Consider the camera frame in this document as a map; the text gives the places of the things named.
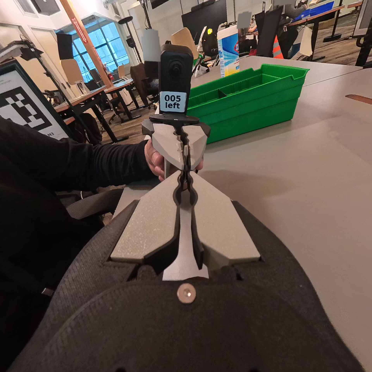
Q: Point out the brown table strip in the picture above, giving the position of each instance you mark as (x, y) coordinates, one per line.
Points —
(360, 98)

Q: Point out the black bag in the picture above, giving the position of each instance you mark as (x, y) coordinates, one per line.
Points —
(87, 128)

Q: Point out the large black monitor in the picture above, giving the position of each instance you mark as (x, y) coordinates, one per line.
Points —
(203, 14)

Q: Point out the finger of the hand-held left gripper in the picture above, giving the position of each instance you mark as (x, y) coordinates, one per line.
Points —
(197, 142)
(167, 142)

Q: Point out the white hanging bag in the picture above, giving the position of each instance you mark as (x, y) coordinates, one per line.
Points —
(305, 40)

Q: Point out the wooden beam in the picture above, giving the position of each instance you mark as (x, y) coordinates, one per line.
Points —
(84, 37)

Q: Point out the framed black-white patterned sign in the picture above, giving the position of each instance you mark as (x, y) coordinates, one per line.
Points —
(17, 104)

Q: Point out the grey chair armrest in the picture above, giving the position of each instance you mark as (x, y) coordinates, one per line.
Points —
(93, 203)

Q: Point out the black light stand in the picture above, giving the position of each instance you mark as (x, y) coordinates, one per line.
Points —
(127, 29)

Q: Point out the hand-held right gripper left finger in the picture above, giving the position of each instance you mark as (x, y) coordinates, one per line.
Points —
(145, 229)

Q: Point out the white wipes canister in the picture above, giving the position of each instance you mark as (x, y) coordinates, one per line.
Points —
(228, 49)

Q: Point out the cardboard sheet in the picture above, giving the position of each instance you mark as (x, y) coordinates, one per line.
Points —
(183, 37)
(71, 71)

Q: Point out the long desk with blue top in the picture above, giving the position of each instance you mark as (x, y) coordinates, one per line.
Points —
(319, 11)

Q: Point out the person's left hand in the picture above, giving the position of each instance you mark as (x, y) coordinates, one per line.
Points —
(154, 159)

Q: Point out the large window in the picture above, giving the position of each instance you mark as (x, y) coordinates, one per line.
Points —
(113, 43)

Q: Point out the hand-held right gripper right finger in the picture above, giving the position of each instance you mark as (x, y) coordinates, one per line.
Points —
(223, 229)

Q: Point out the person's left forearm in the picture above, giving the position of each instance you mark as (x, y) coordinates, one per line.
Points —
(87, 162)

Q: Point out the wooden desk with black legs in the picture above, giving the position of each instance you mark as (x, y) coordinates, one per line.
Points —
(87, 97)
(122, 85)

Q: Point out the black square panel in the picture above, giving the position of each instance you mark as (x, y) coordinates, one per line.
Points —
(64, 46)

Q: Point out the green plastic bin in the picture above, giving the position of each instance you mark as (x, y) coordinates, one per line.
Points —
(250, 98)

